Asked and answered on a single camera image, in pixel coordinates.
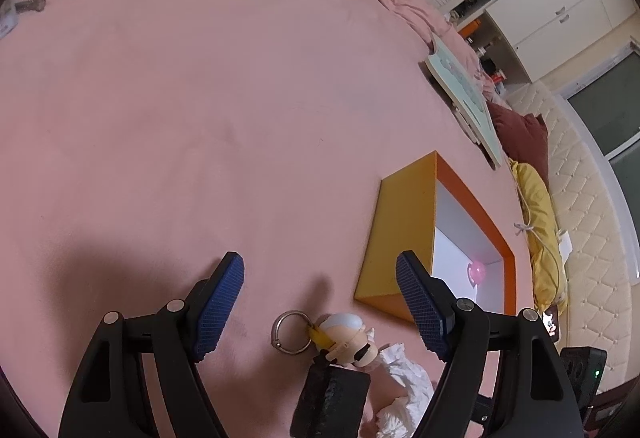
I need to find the pink heart-shaped case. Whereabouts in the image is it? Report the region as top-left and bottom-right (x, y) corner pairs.
(468, 261), (486, 286)

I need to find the cartoon figure keychain with ring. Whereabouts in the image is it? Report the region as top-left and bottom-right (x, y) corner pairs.
(270, 310), (378, 369)

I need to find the white tissue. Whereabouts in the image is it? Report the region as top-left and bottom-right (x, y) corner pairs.
(371, 343), (435, 437)

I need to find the orange cardboard box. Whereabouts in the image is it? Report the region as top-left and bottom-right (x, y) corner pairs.
(354, 152), (516, 321)

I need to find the yellow pillow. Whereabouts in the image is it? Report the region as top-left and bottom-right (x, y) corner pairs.
(509, 159), (568, 315)

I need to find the cream tufted headboard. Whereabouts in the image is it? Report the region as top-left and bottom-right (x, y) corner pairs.
(506, 82), (632, 392)

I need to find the maroon pillow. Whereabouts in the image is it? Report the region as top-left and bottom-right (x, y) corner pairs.
(488, 103), (549, 185)

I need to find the mint green lap desk board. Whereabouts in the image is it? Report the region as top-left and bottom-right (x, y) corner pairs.
(424, 37), (503, 169)

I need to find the white cabinet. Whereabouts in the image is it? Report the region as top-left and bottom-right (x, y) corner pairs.
(485, 0), (638, 81)

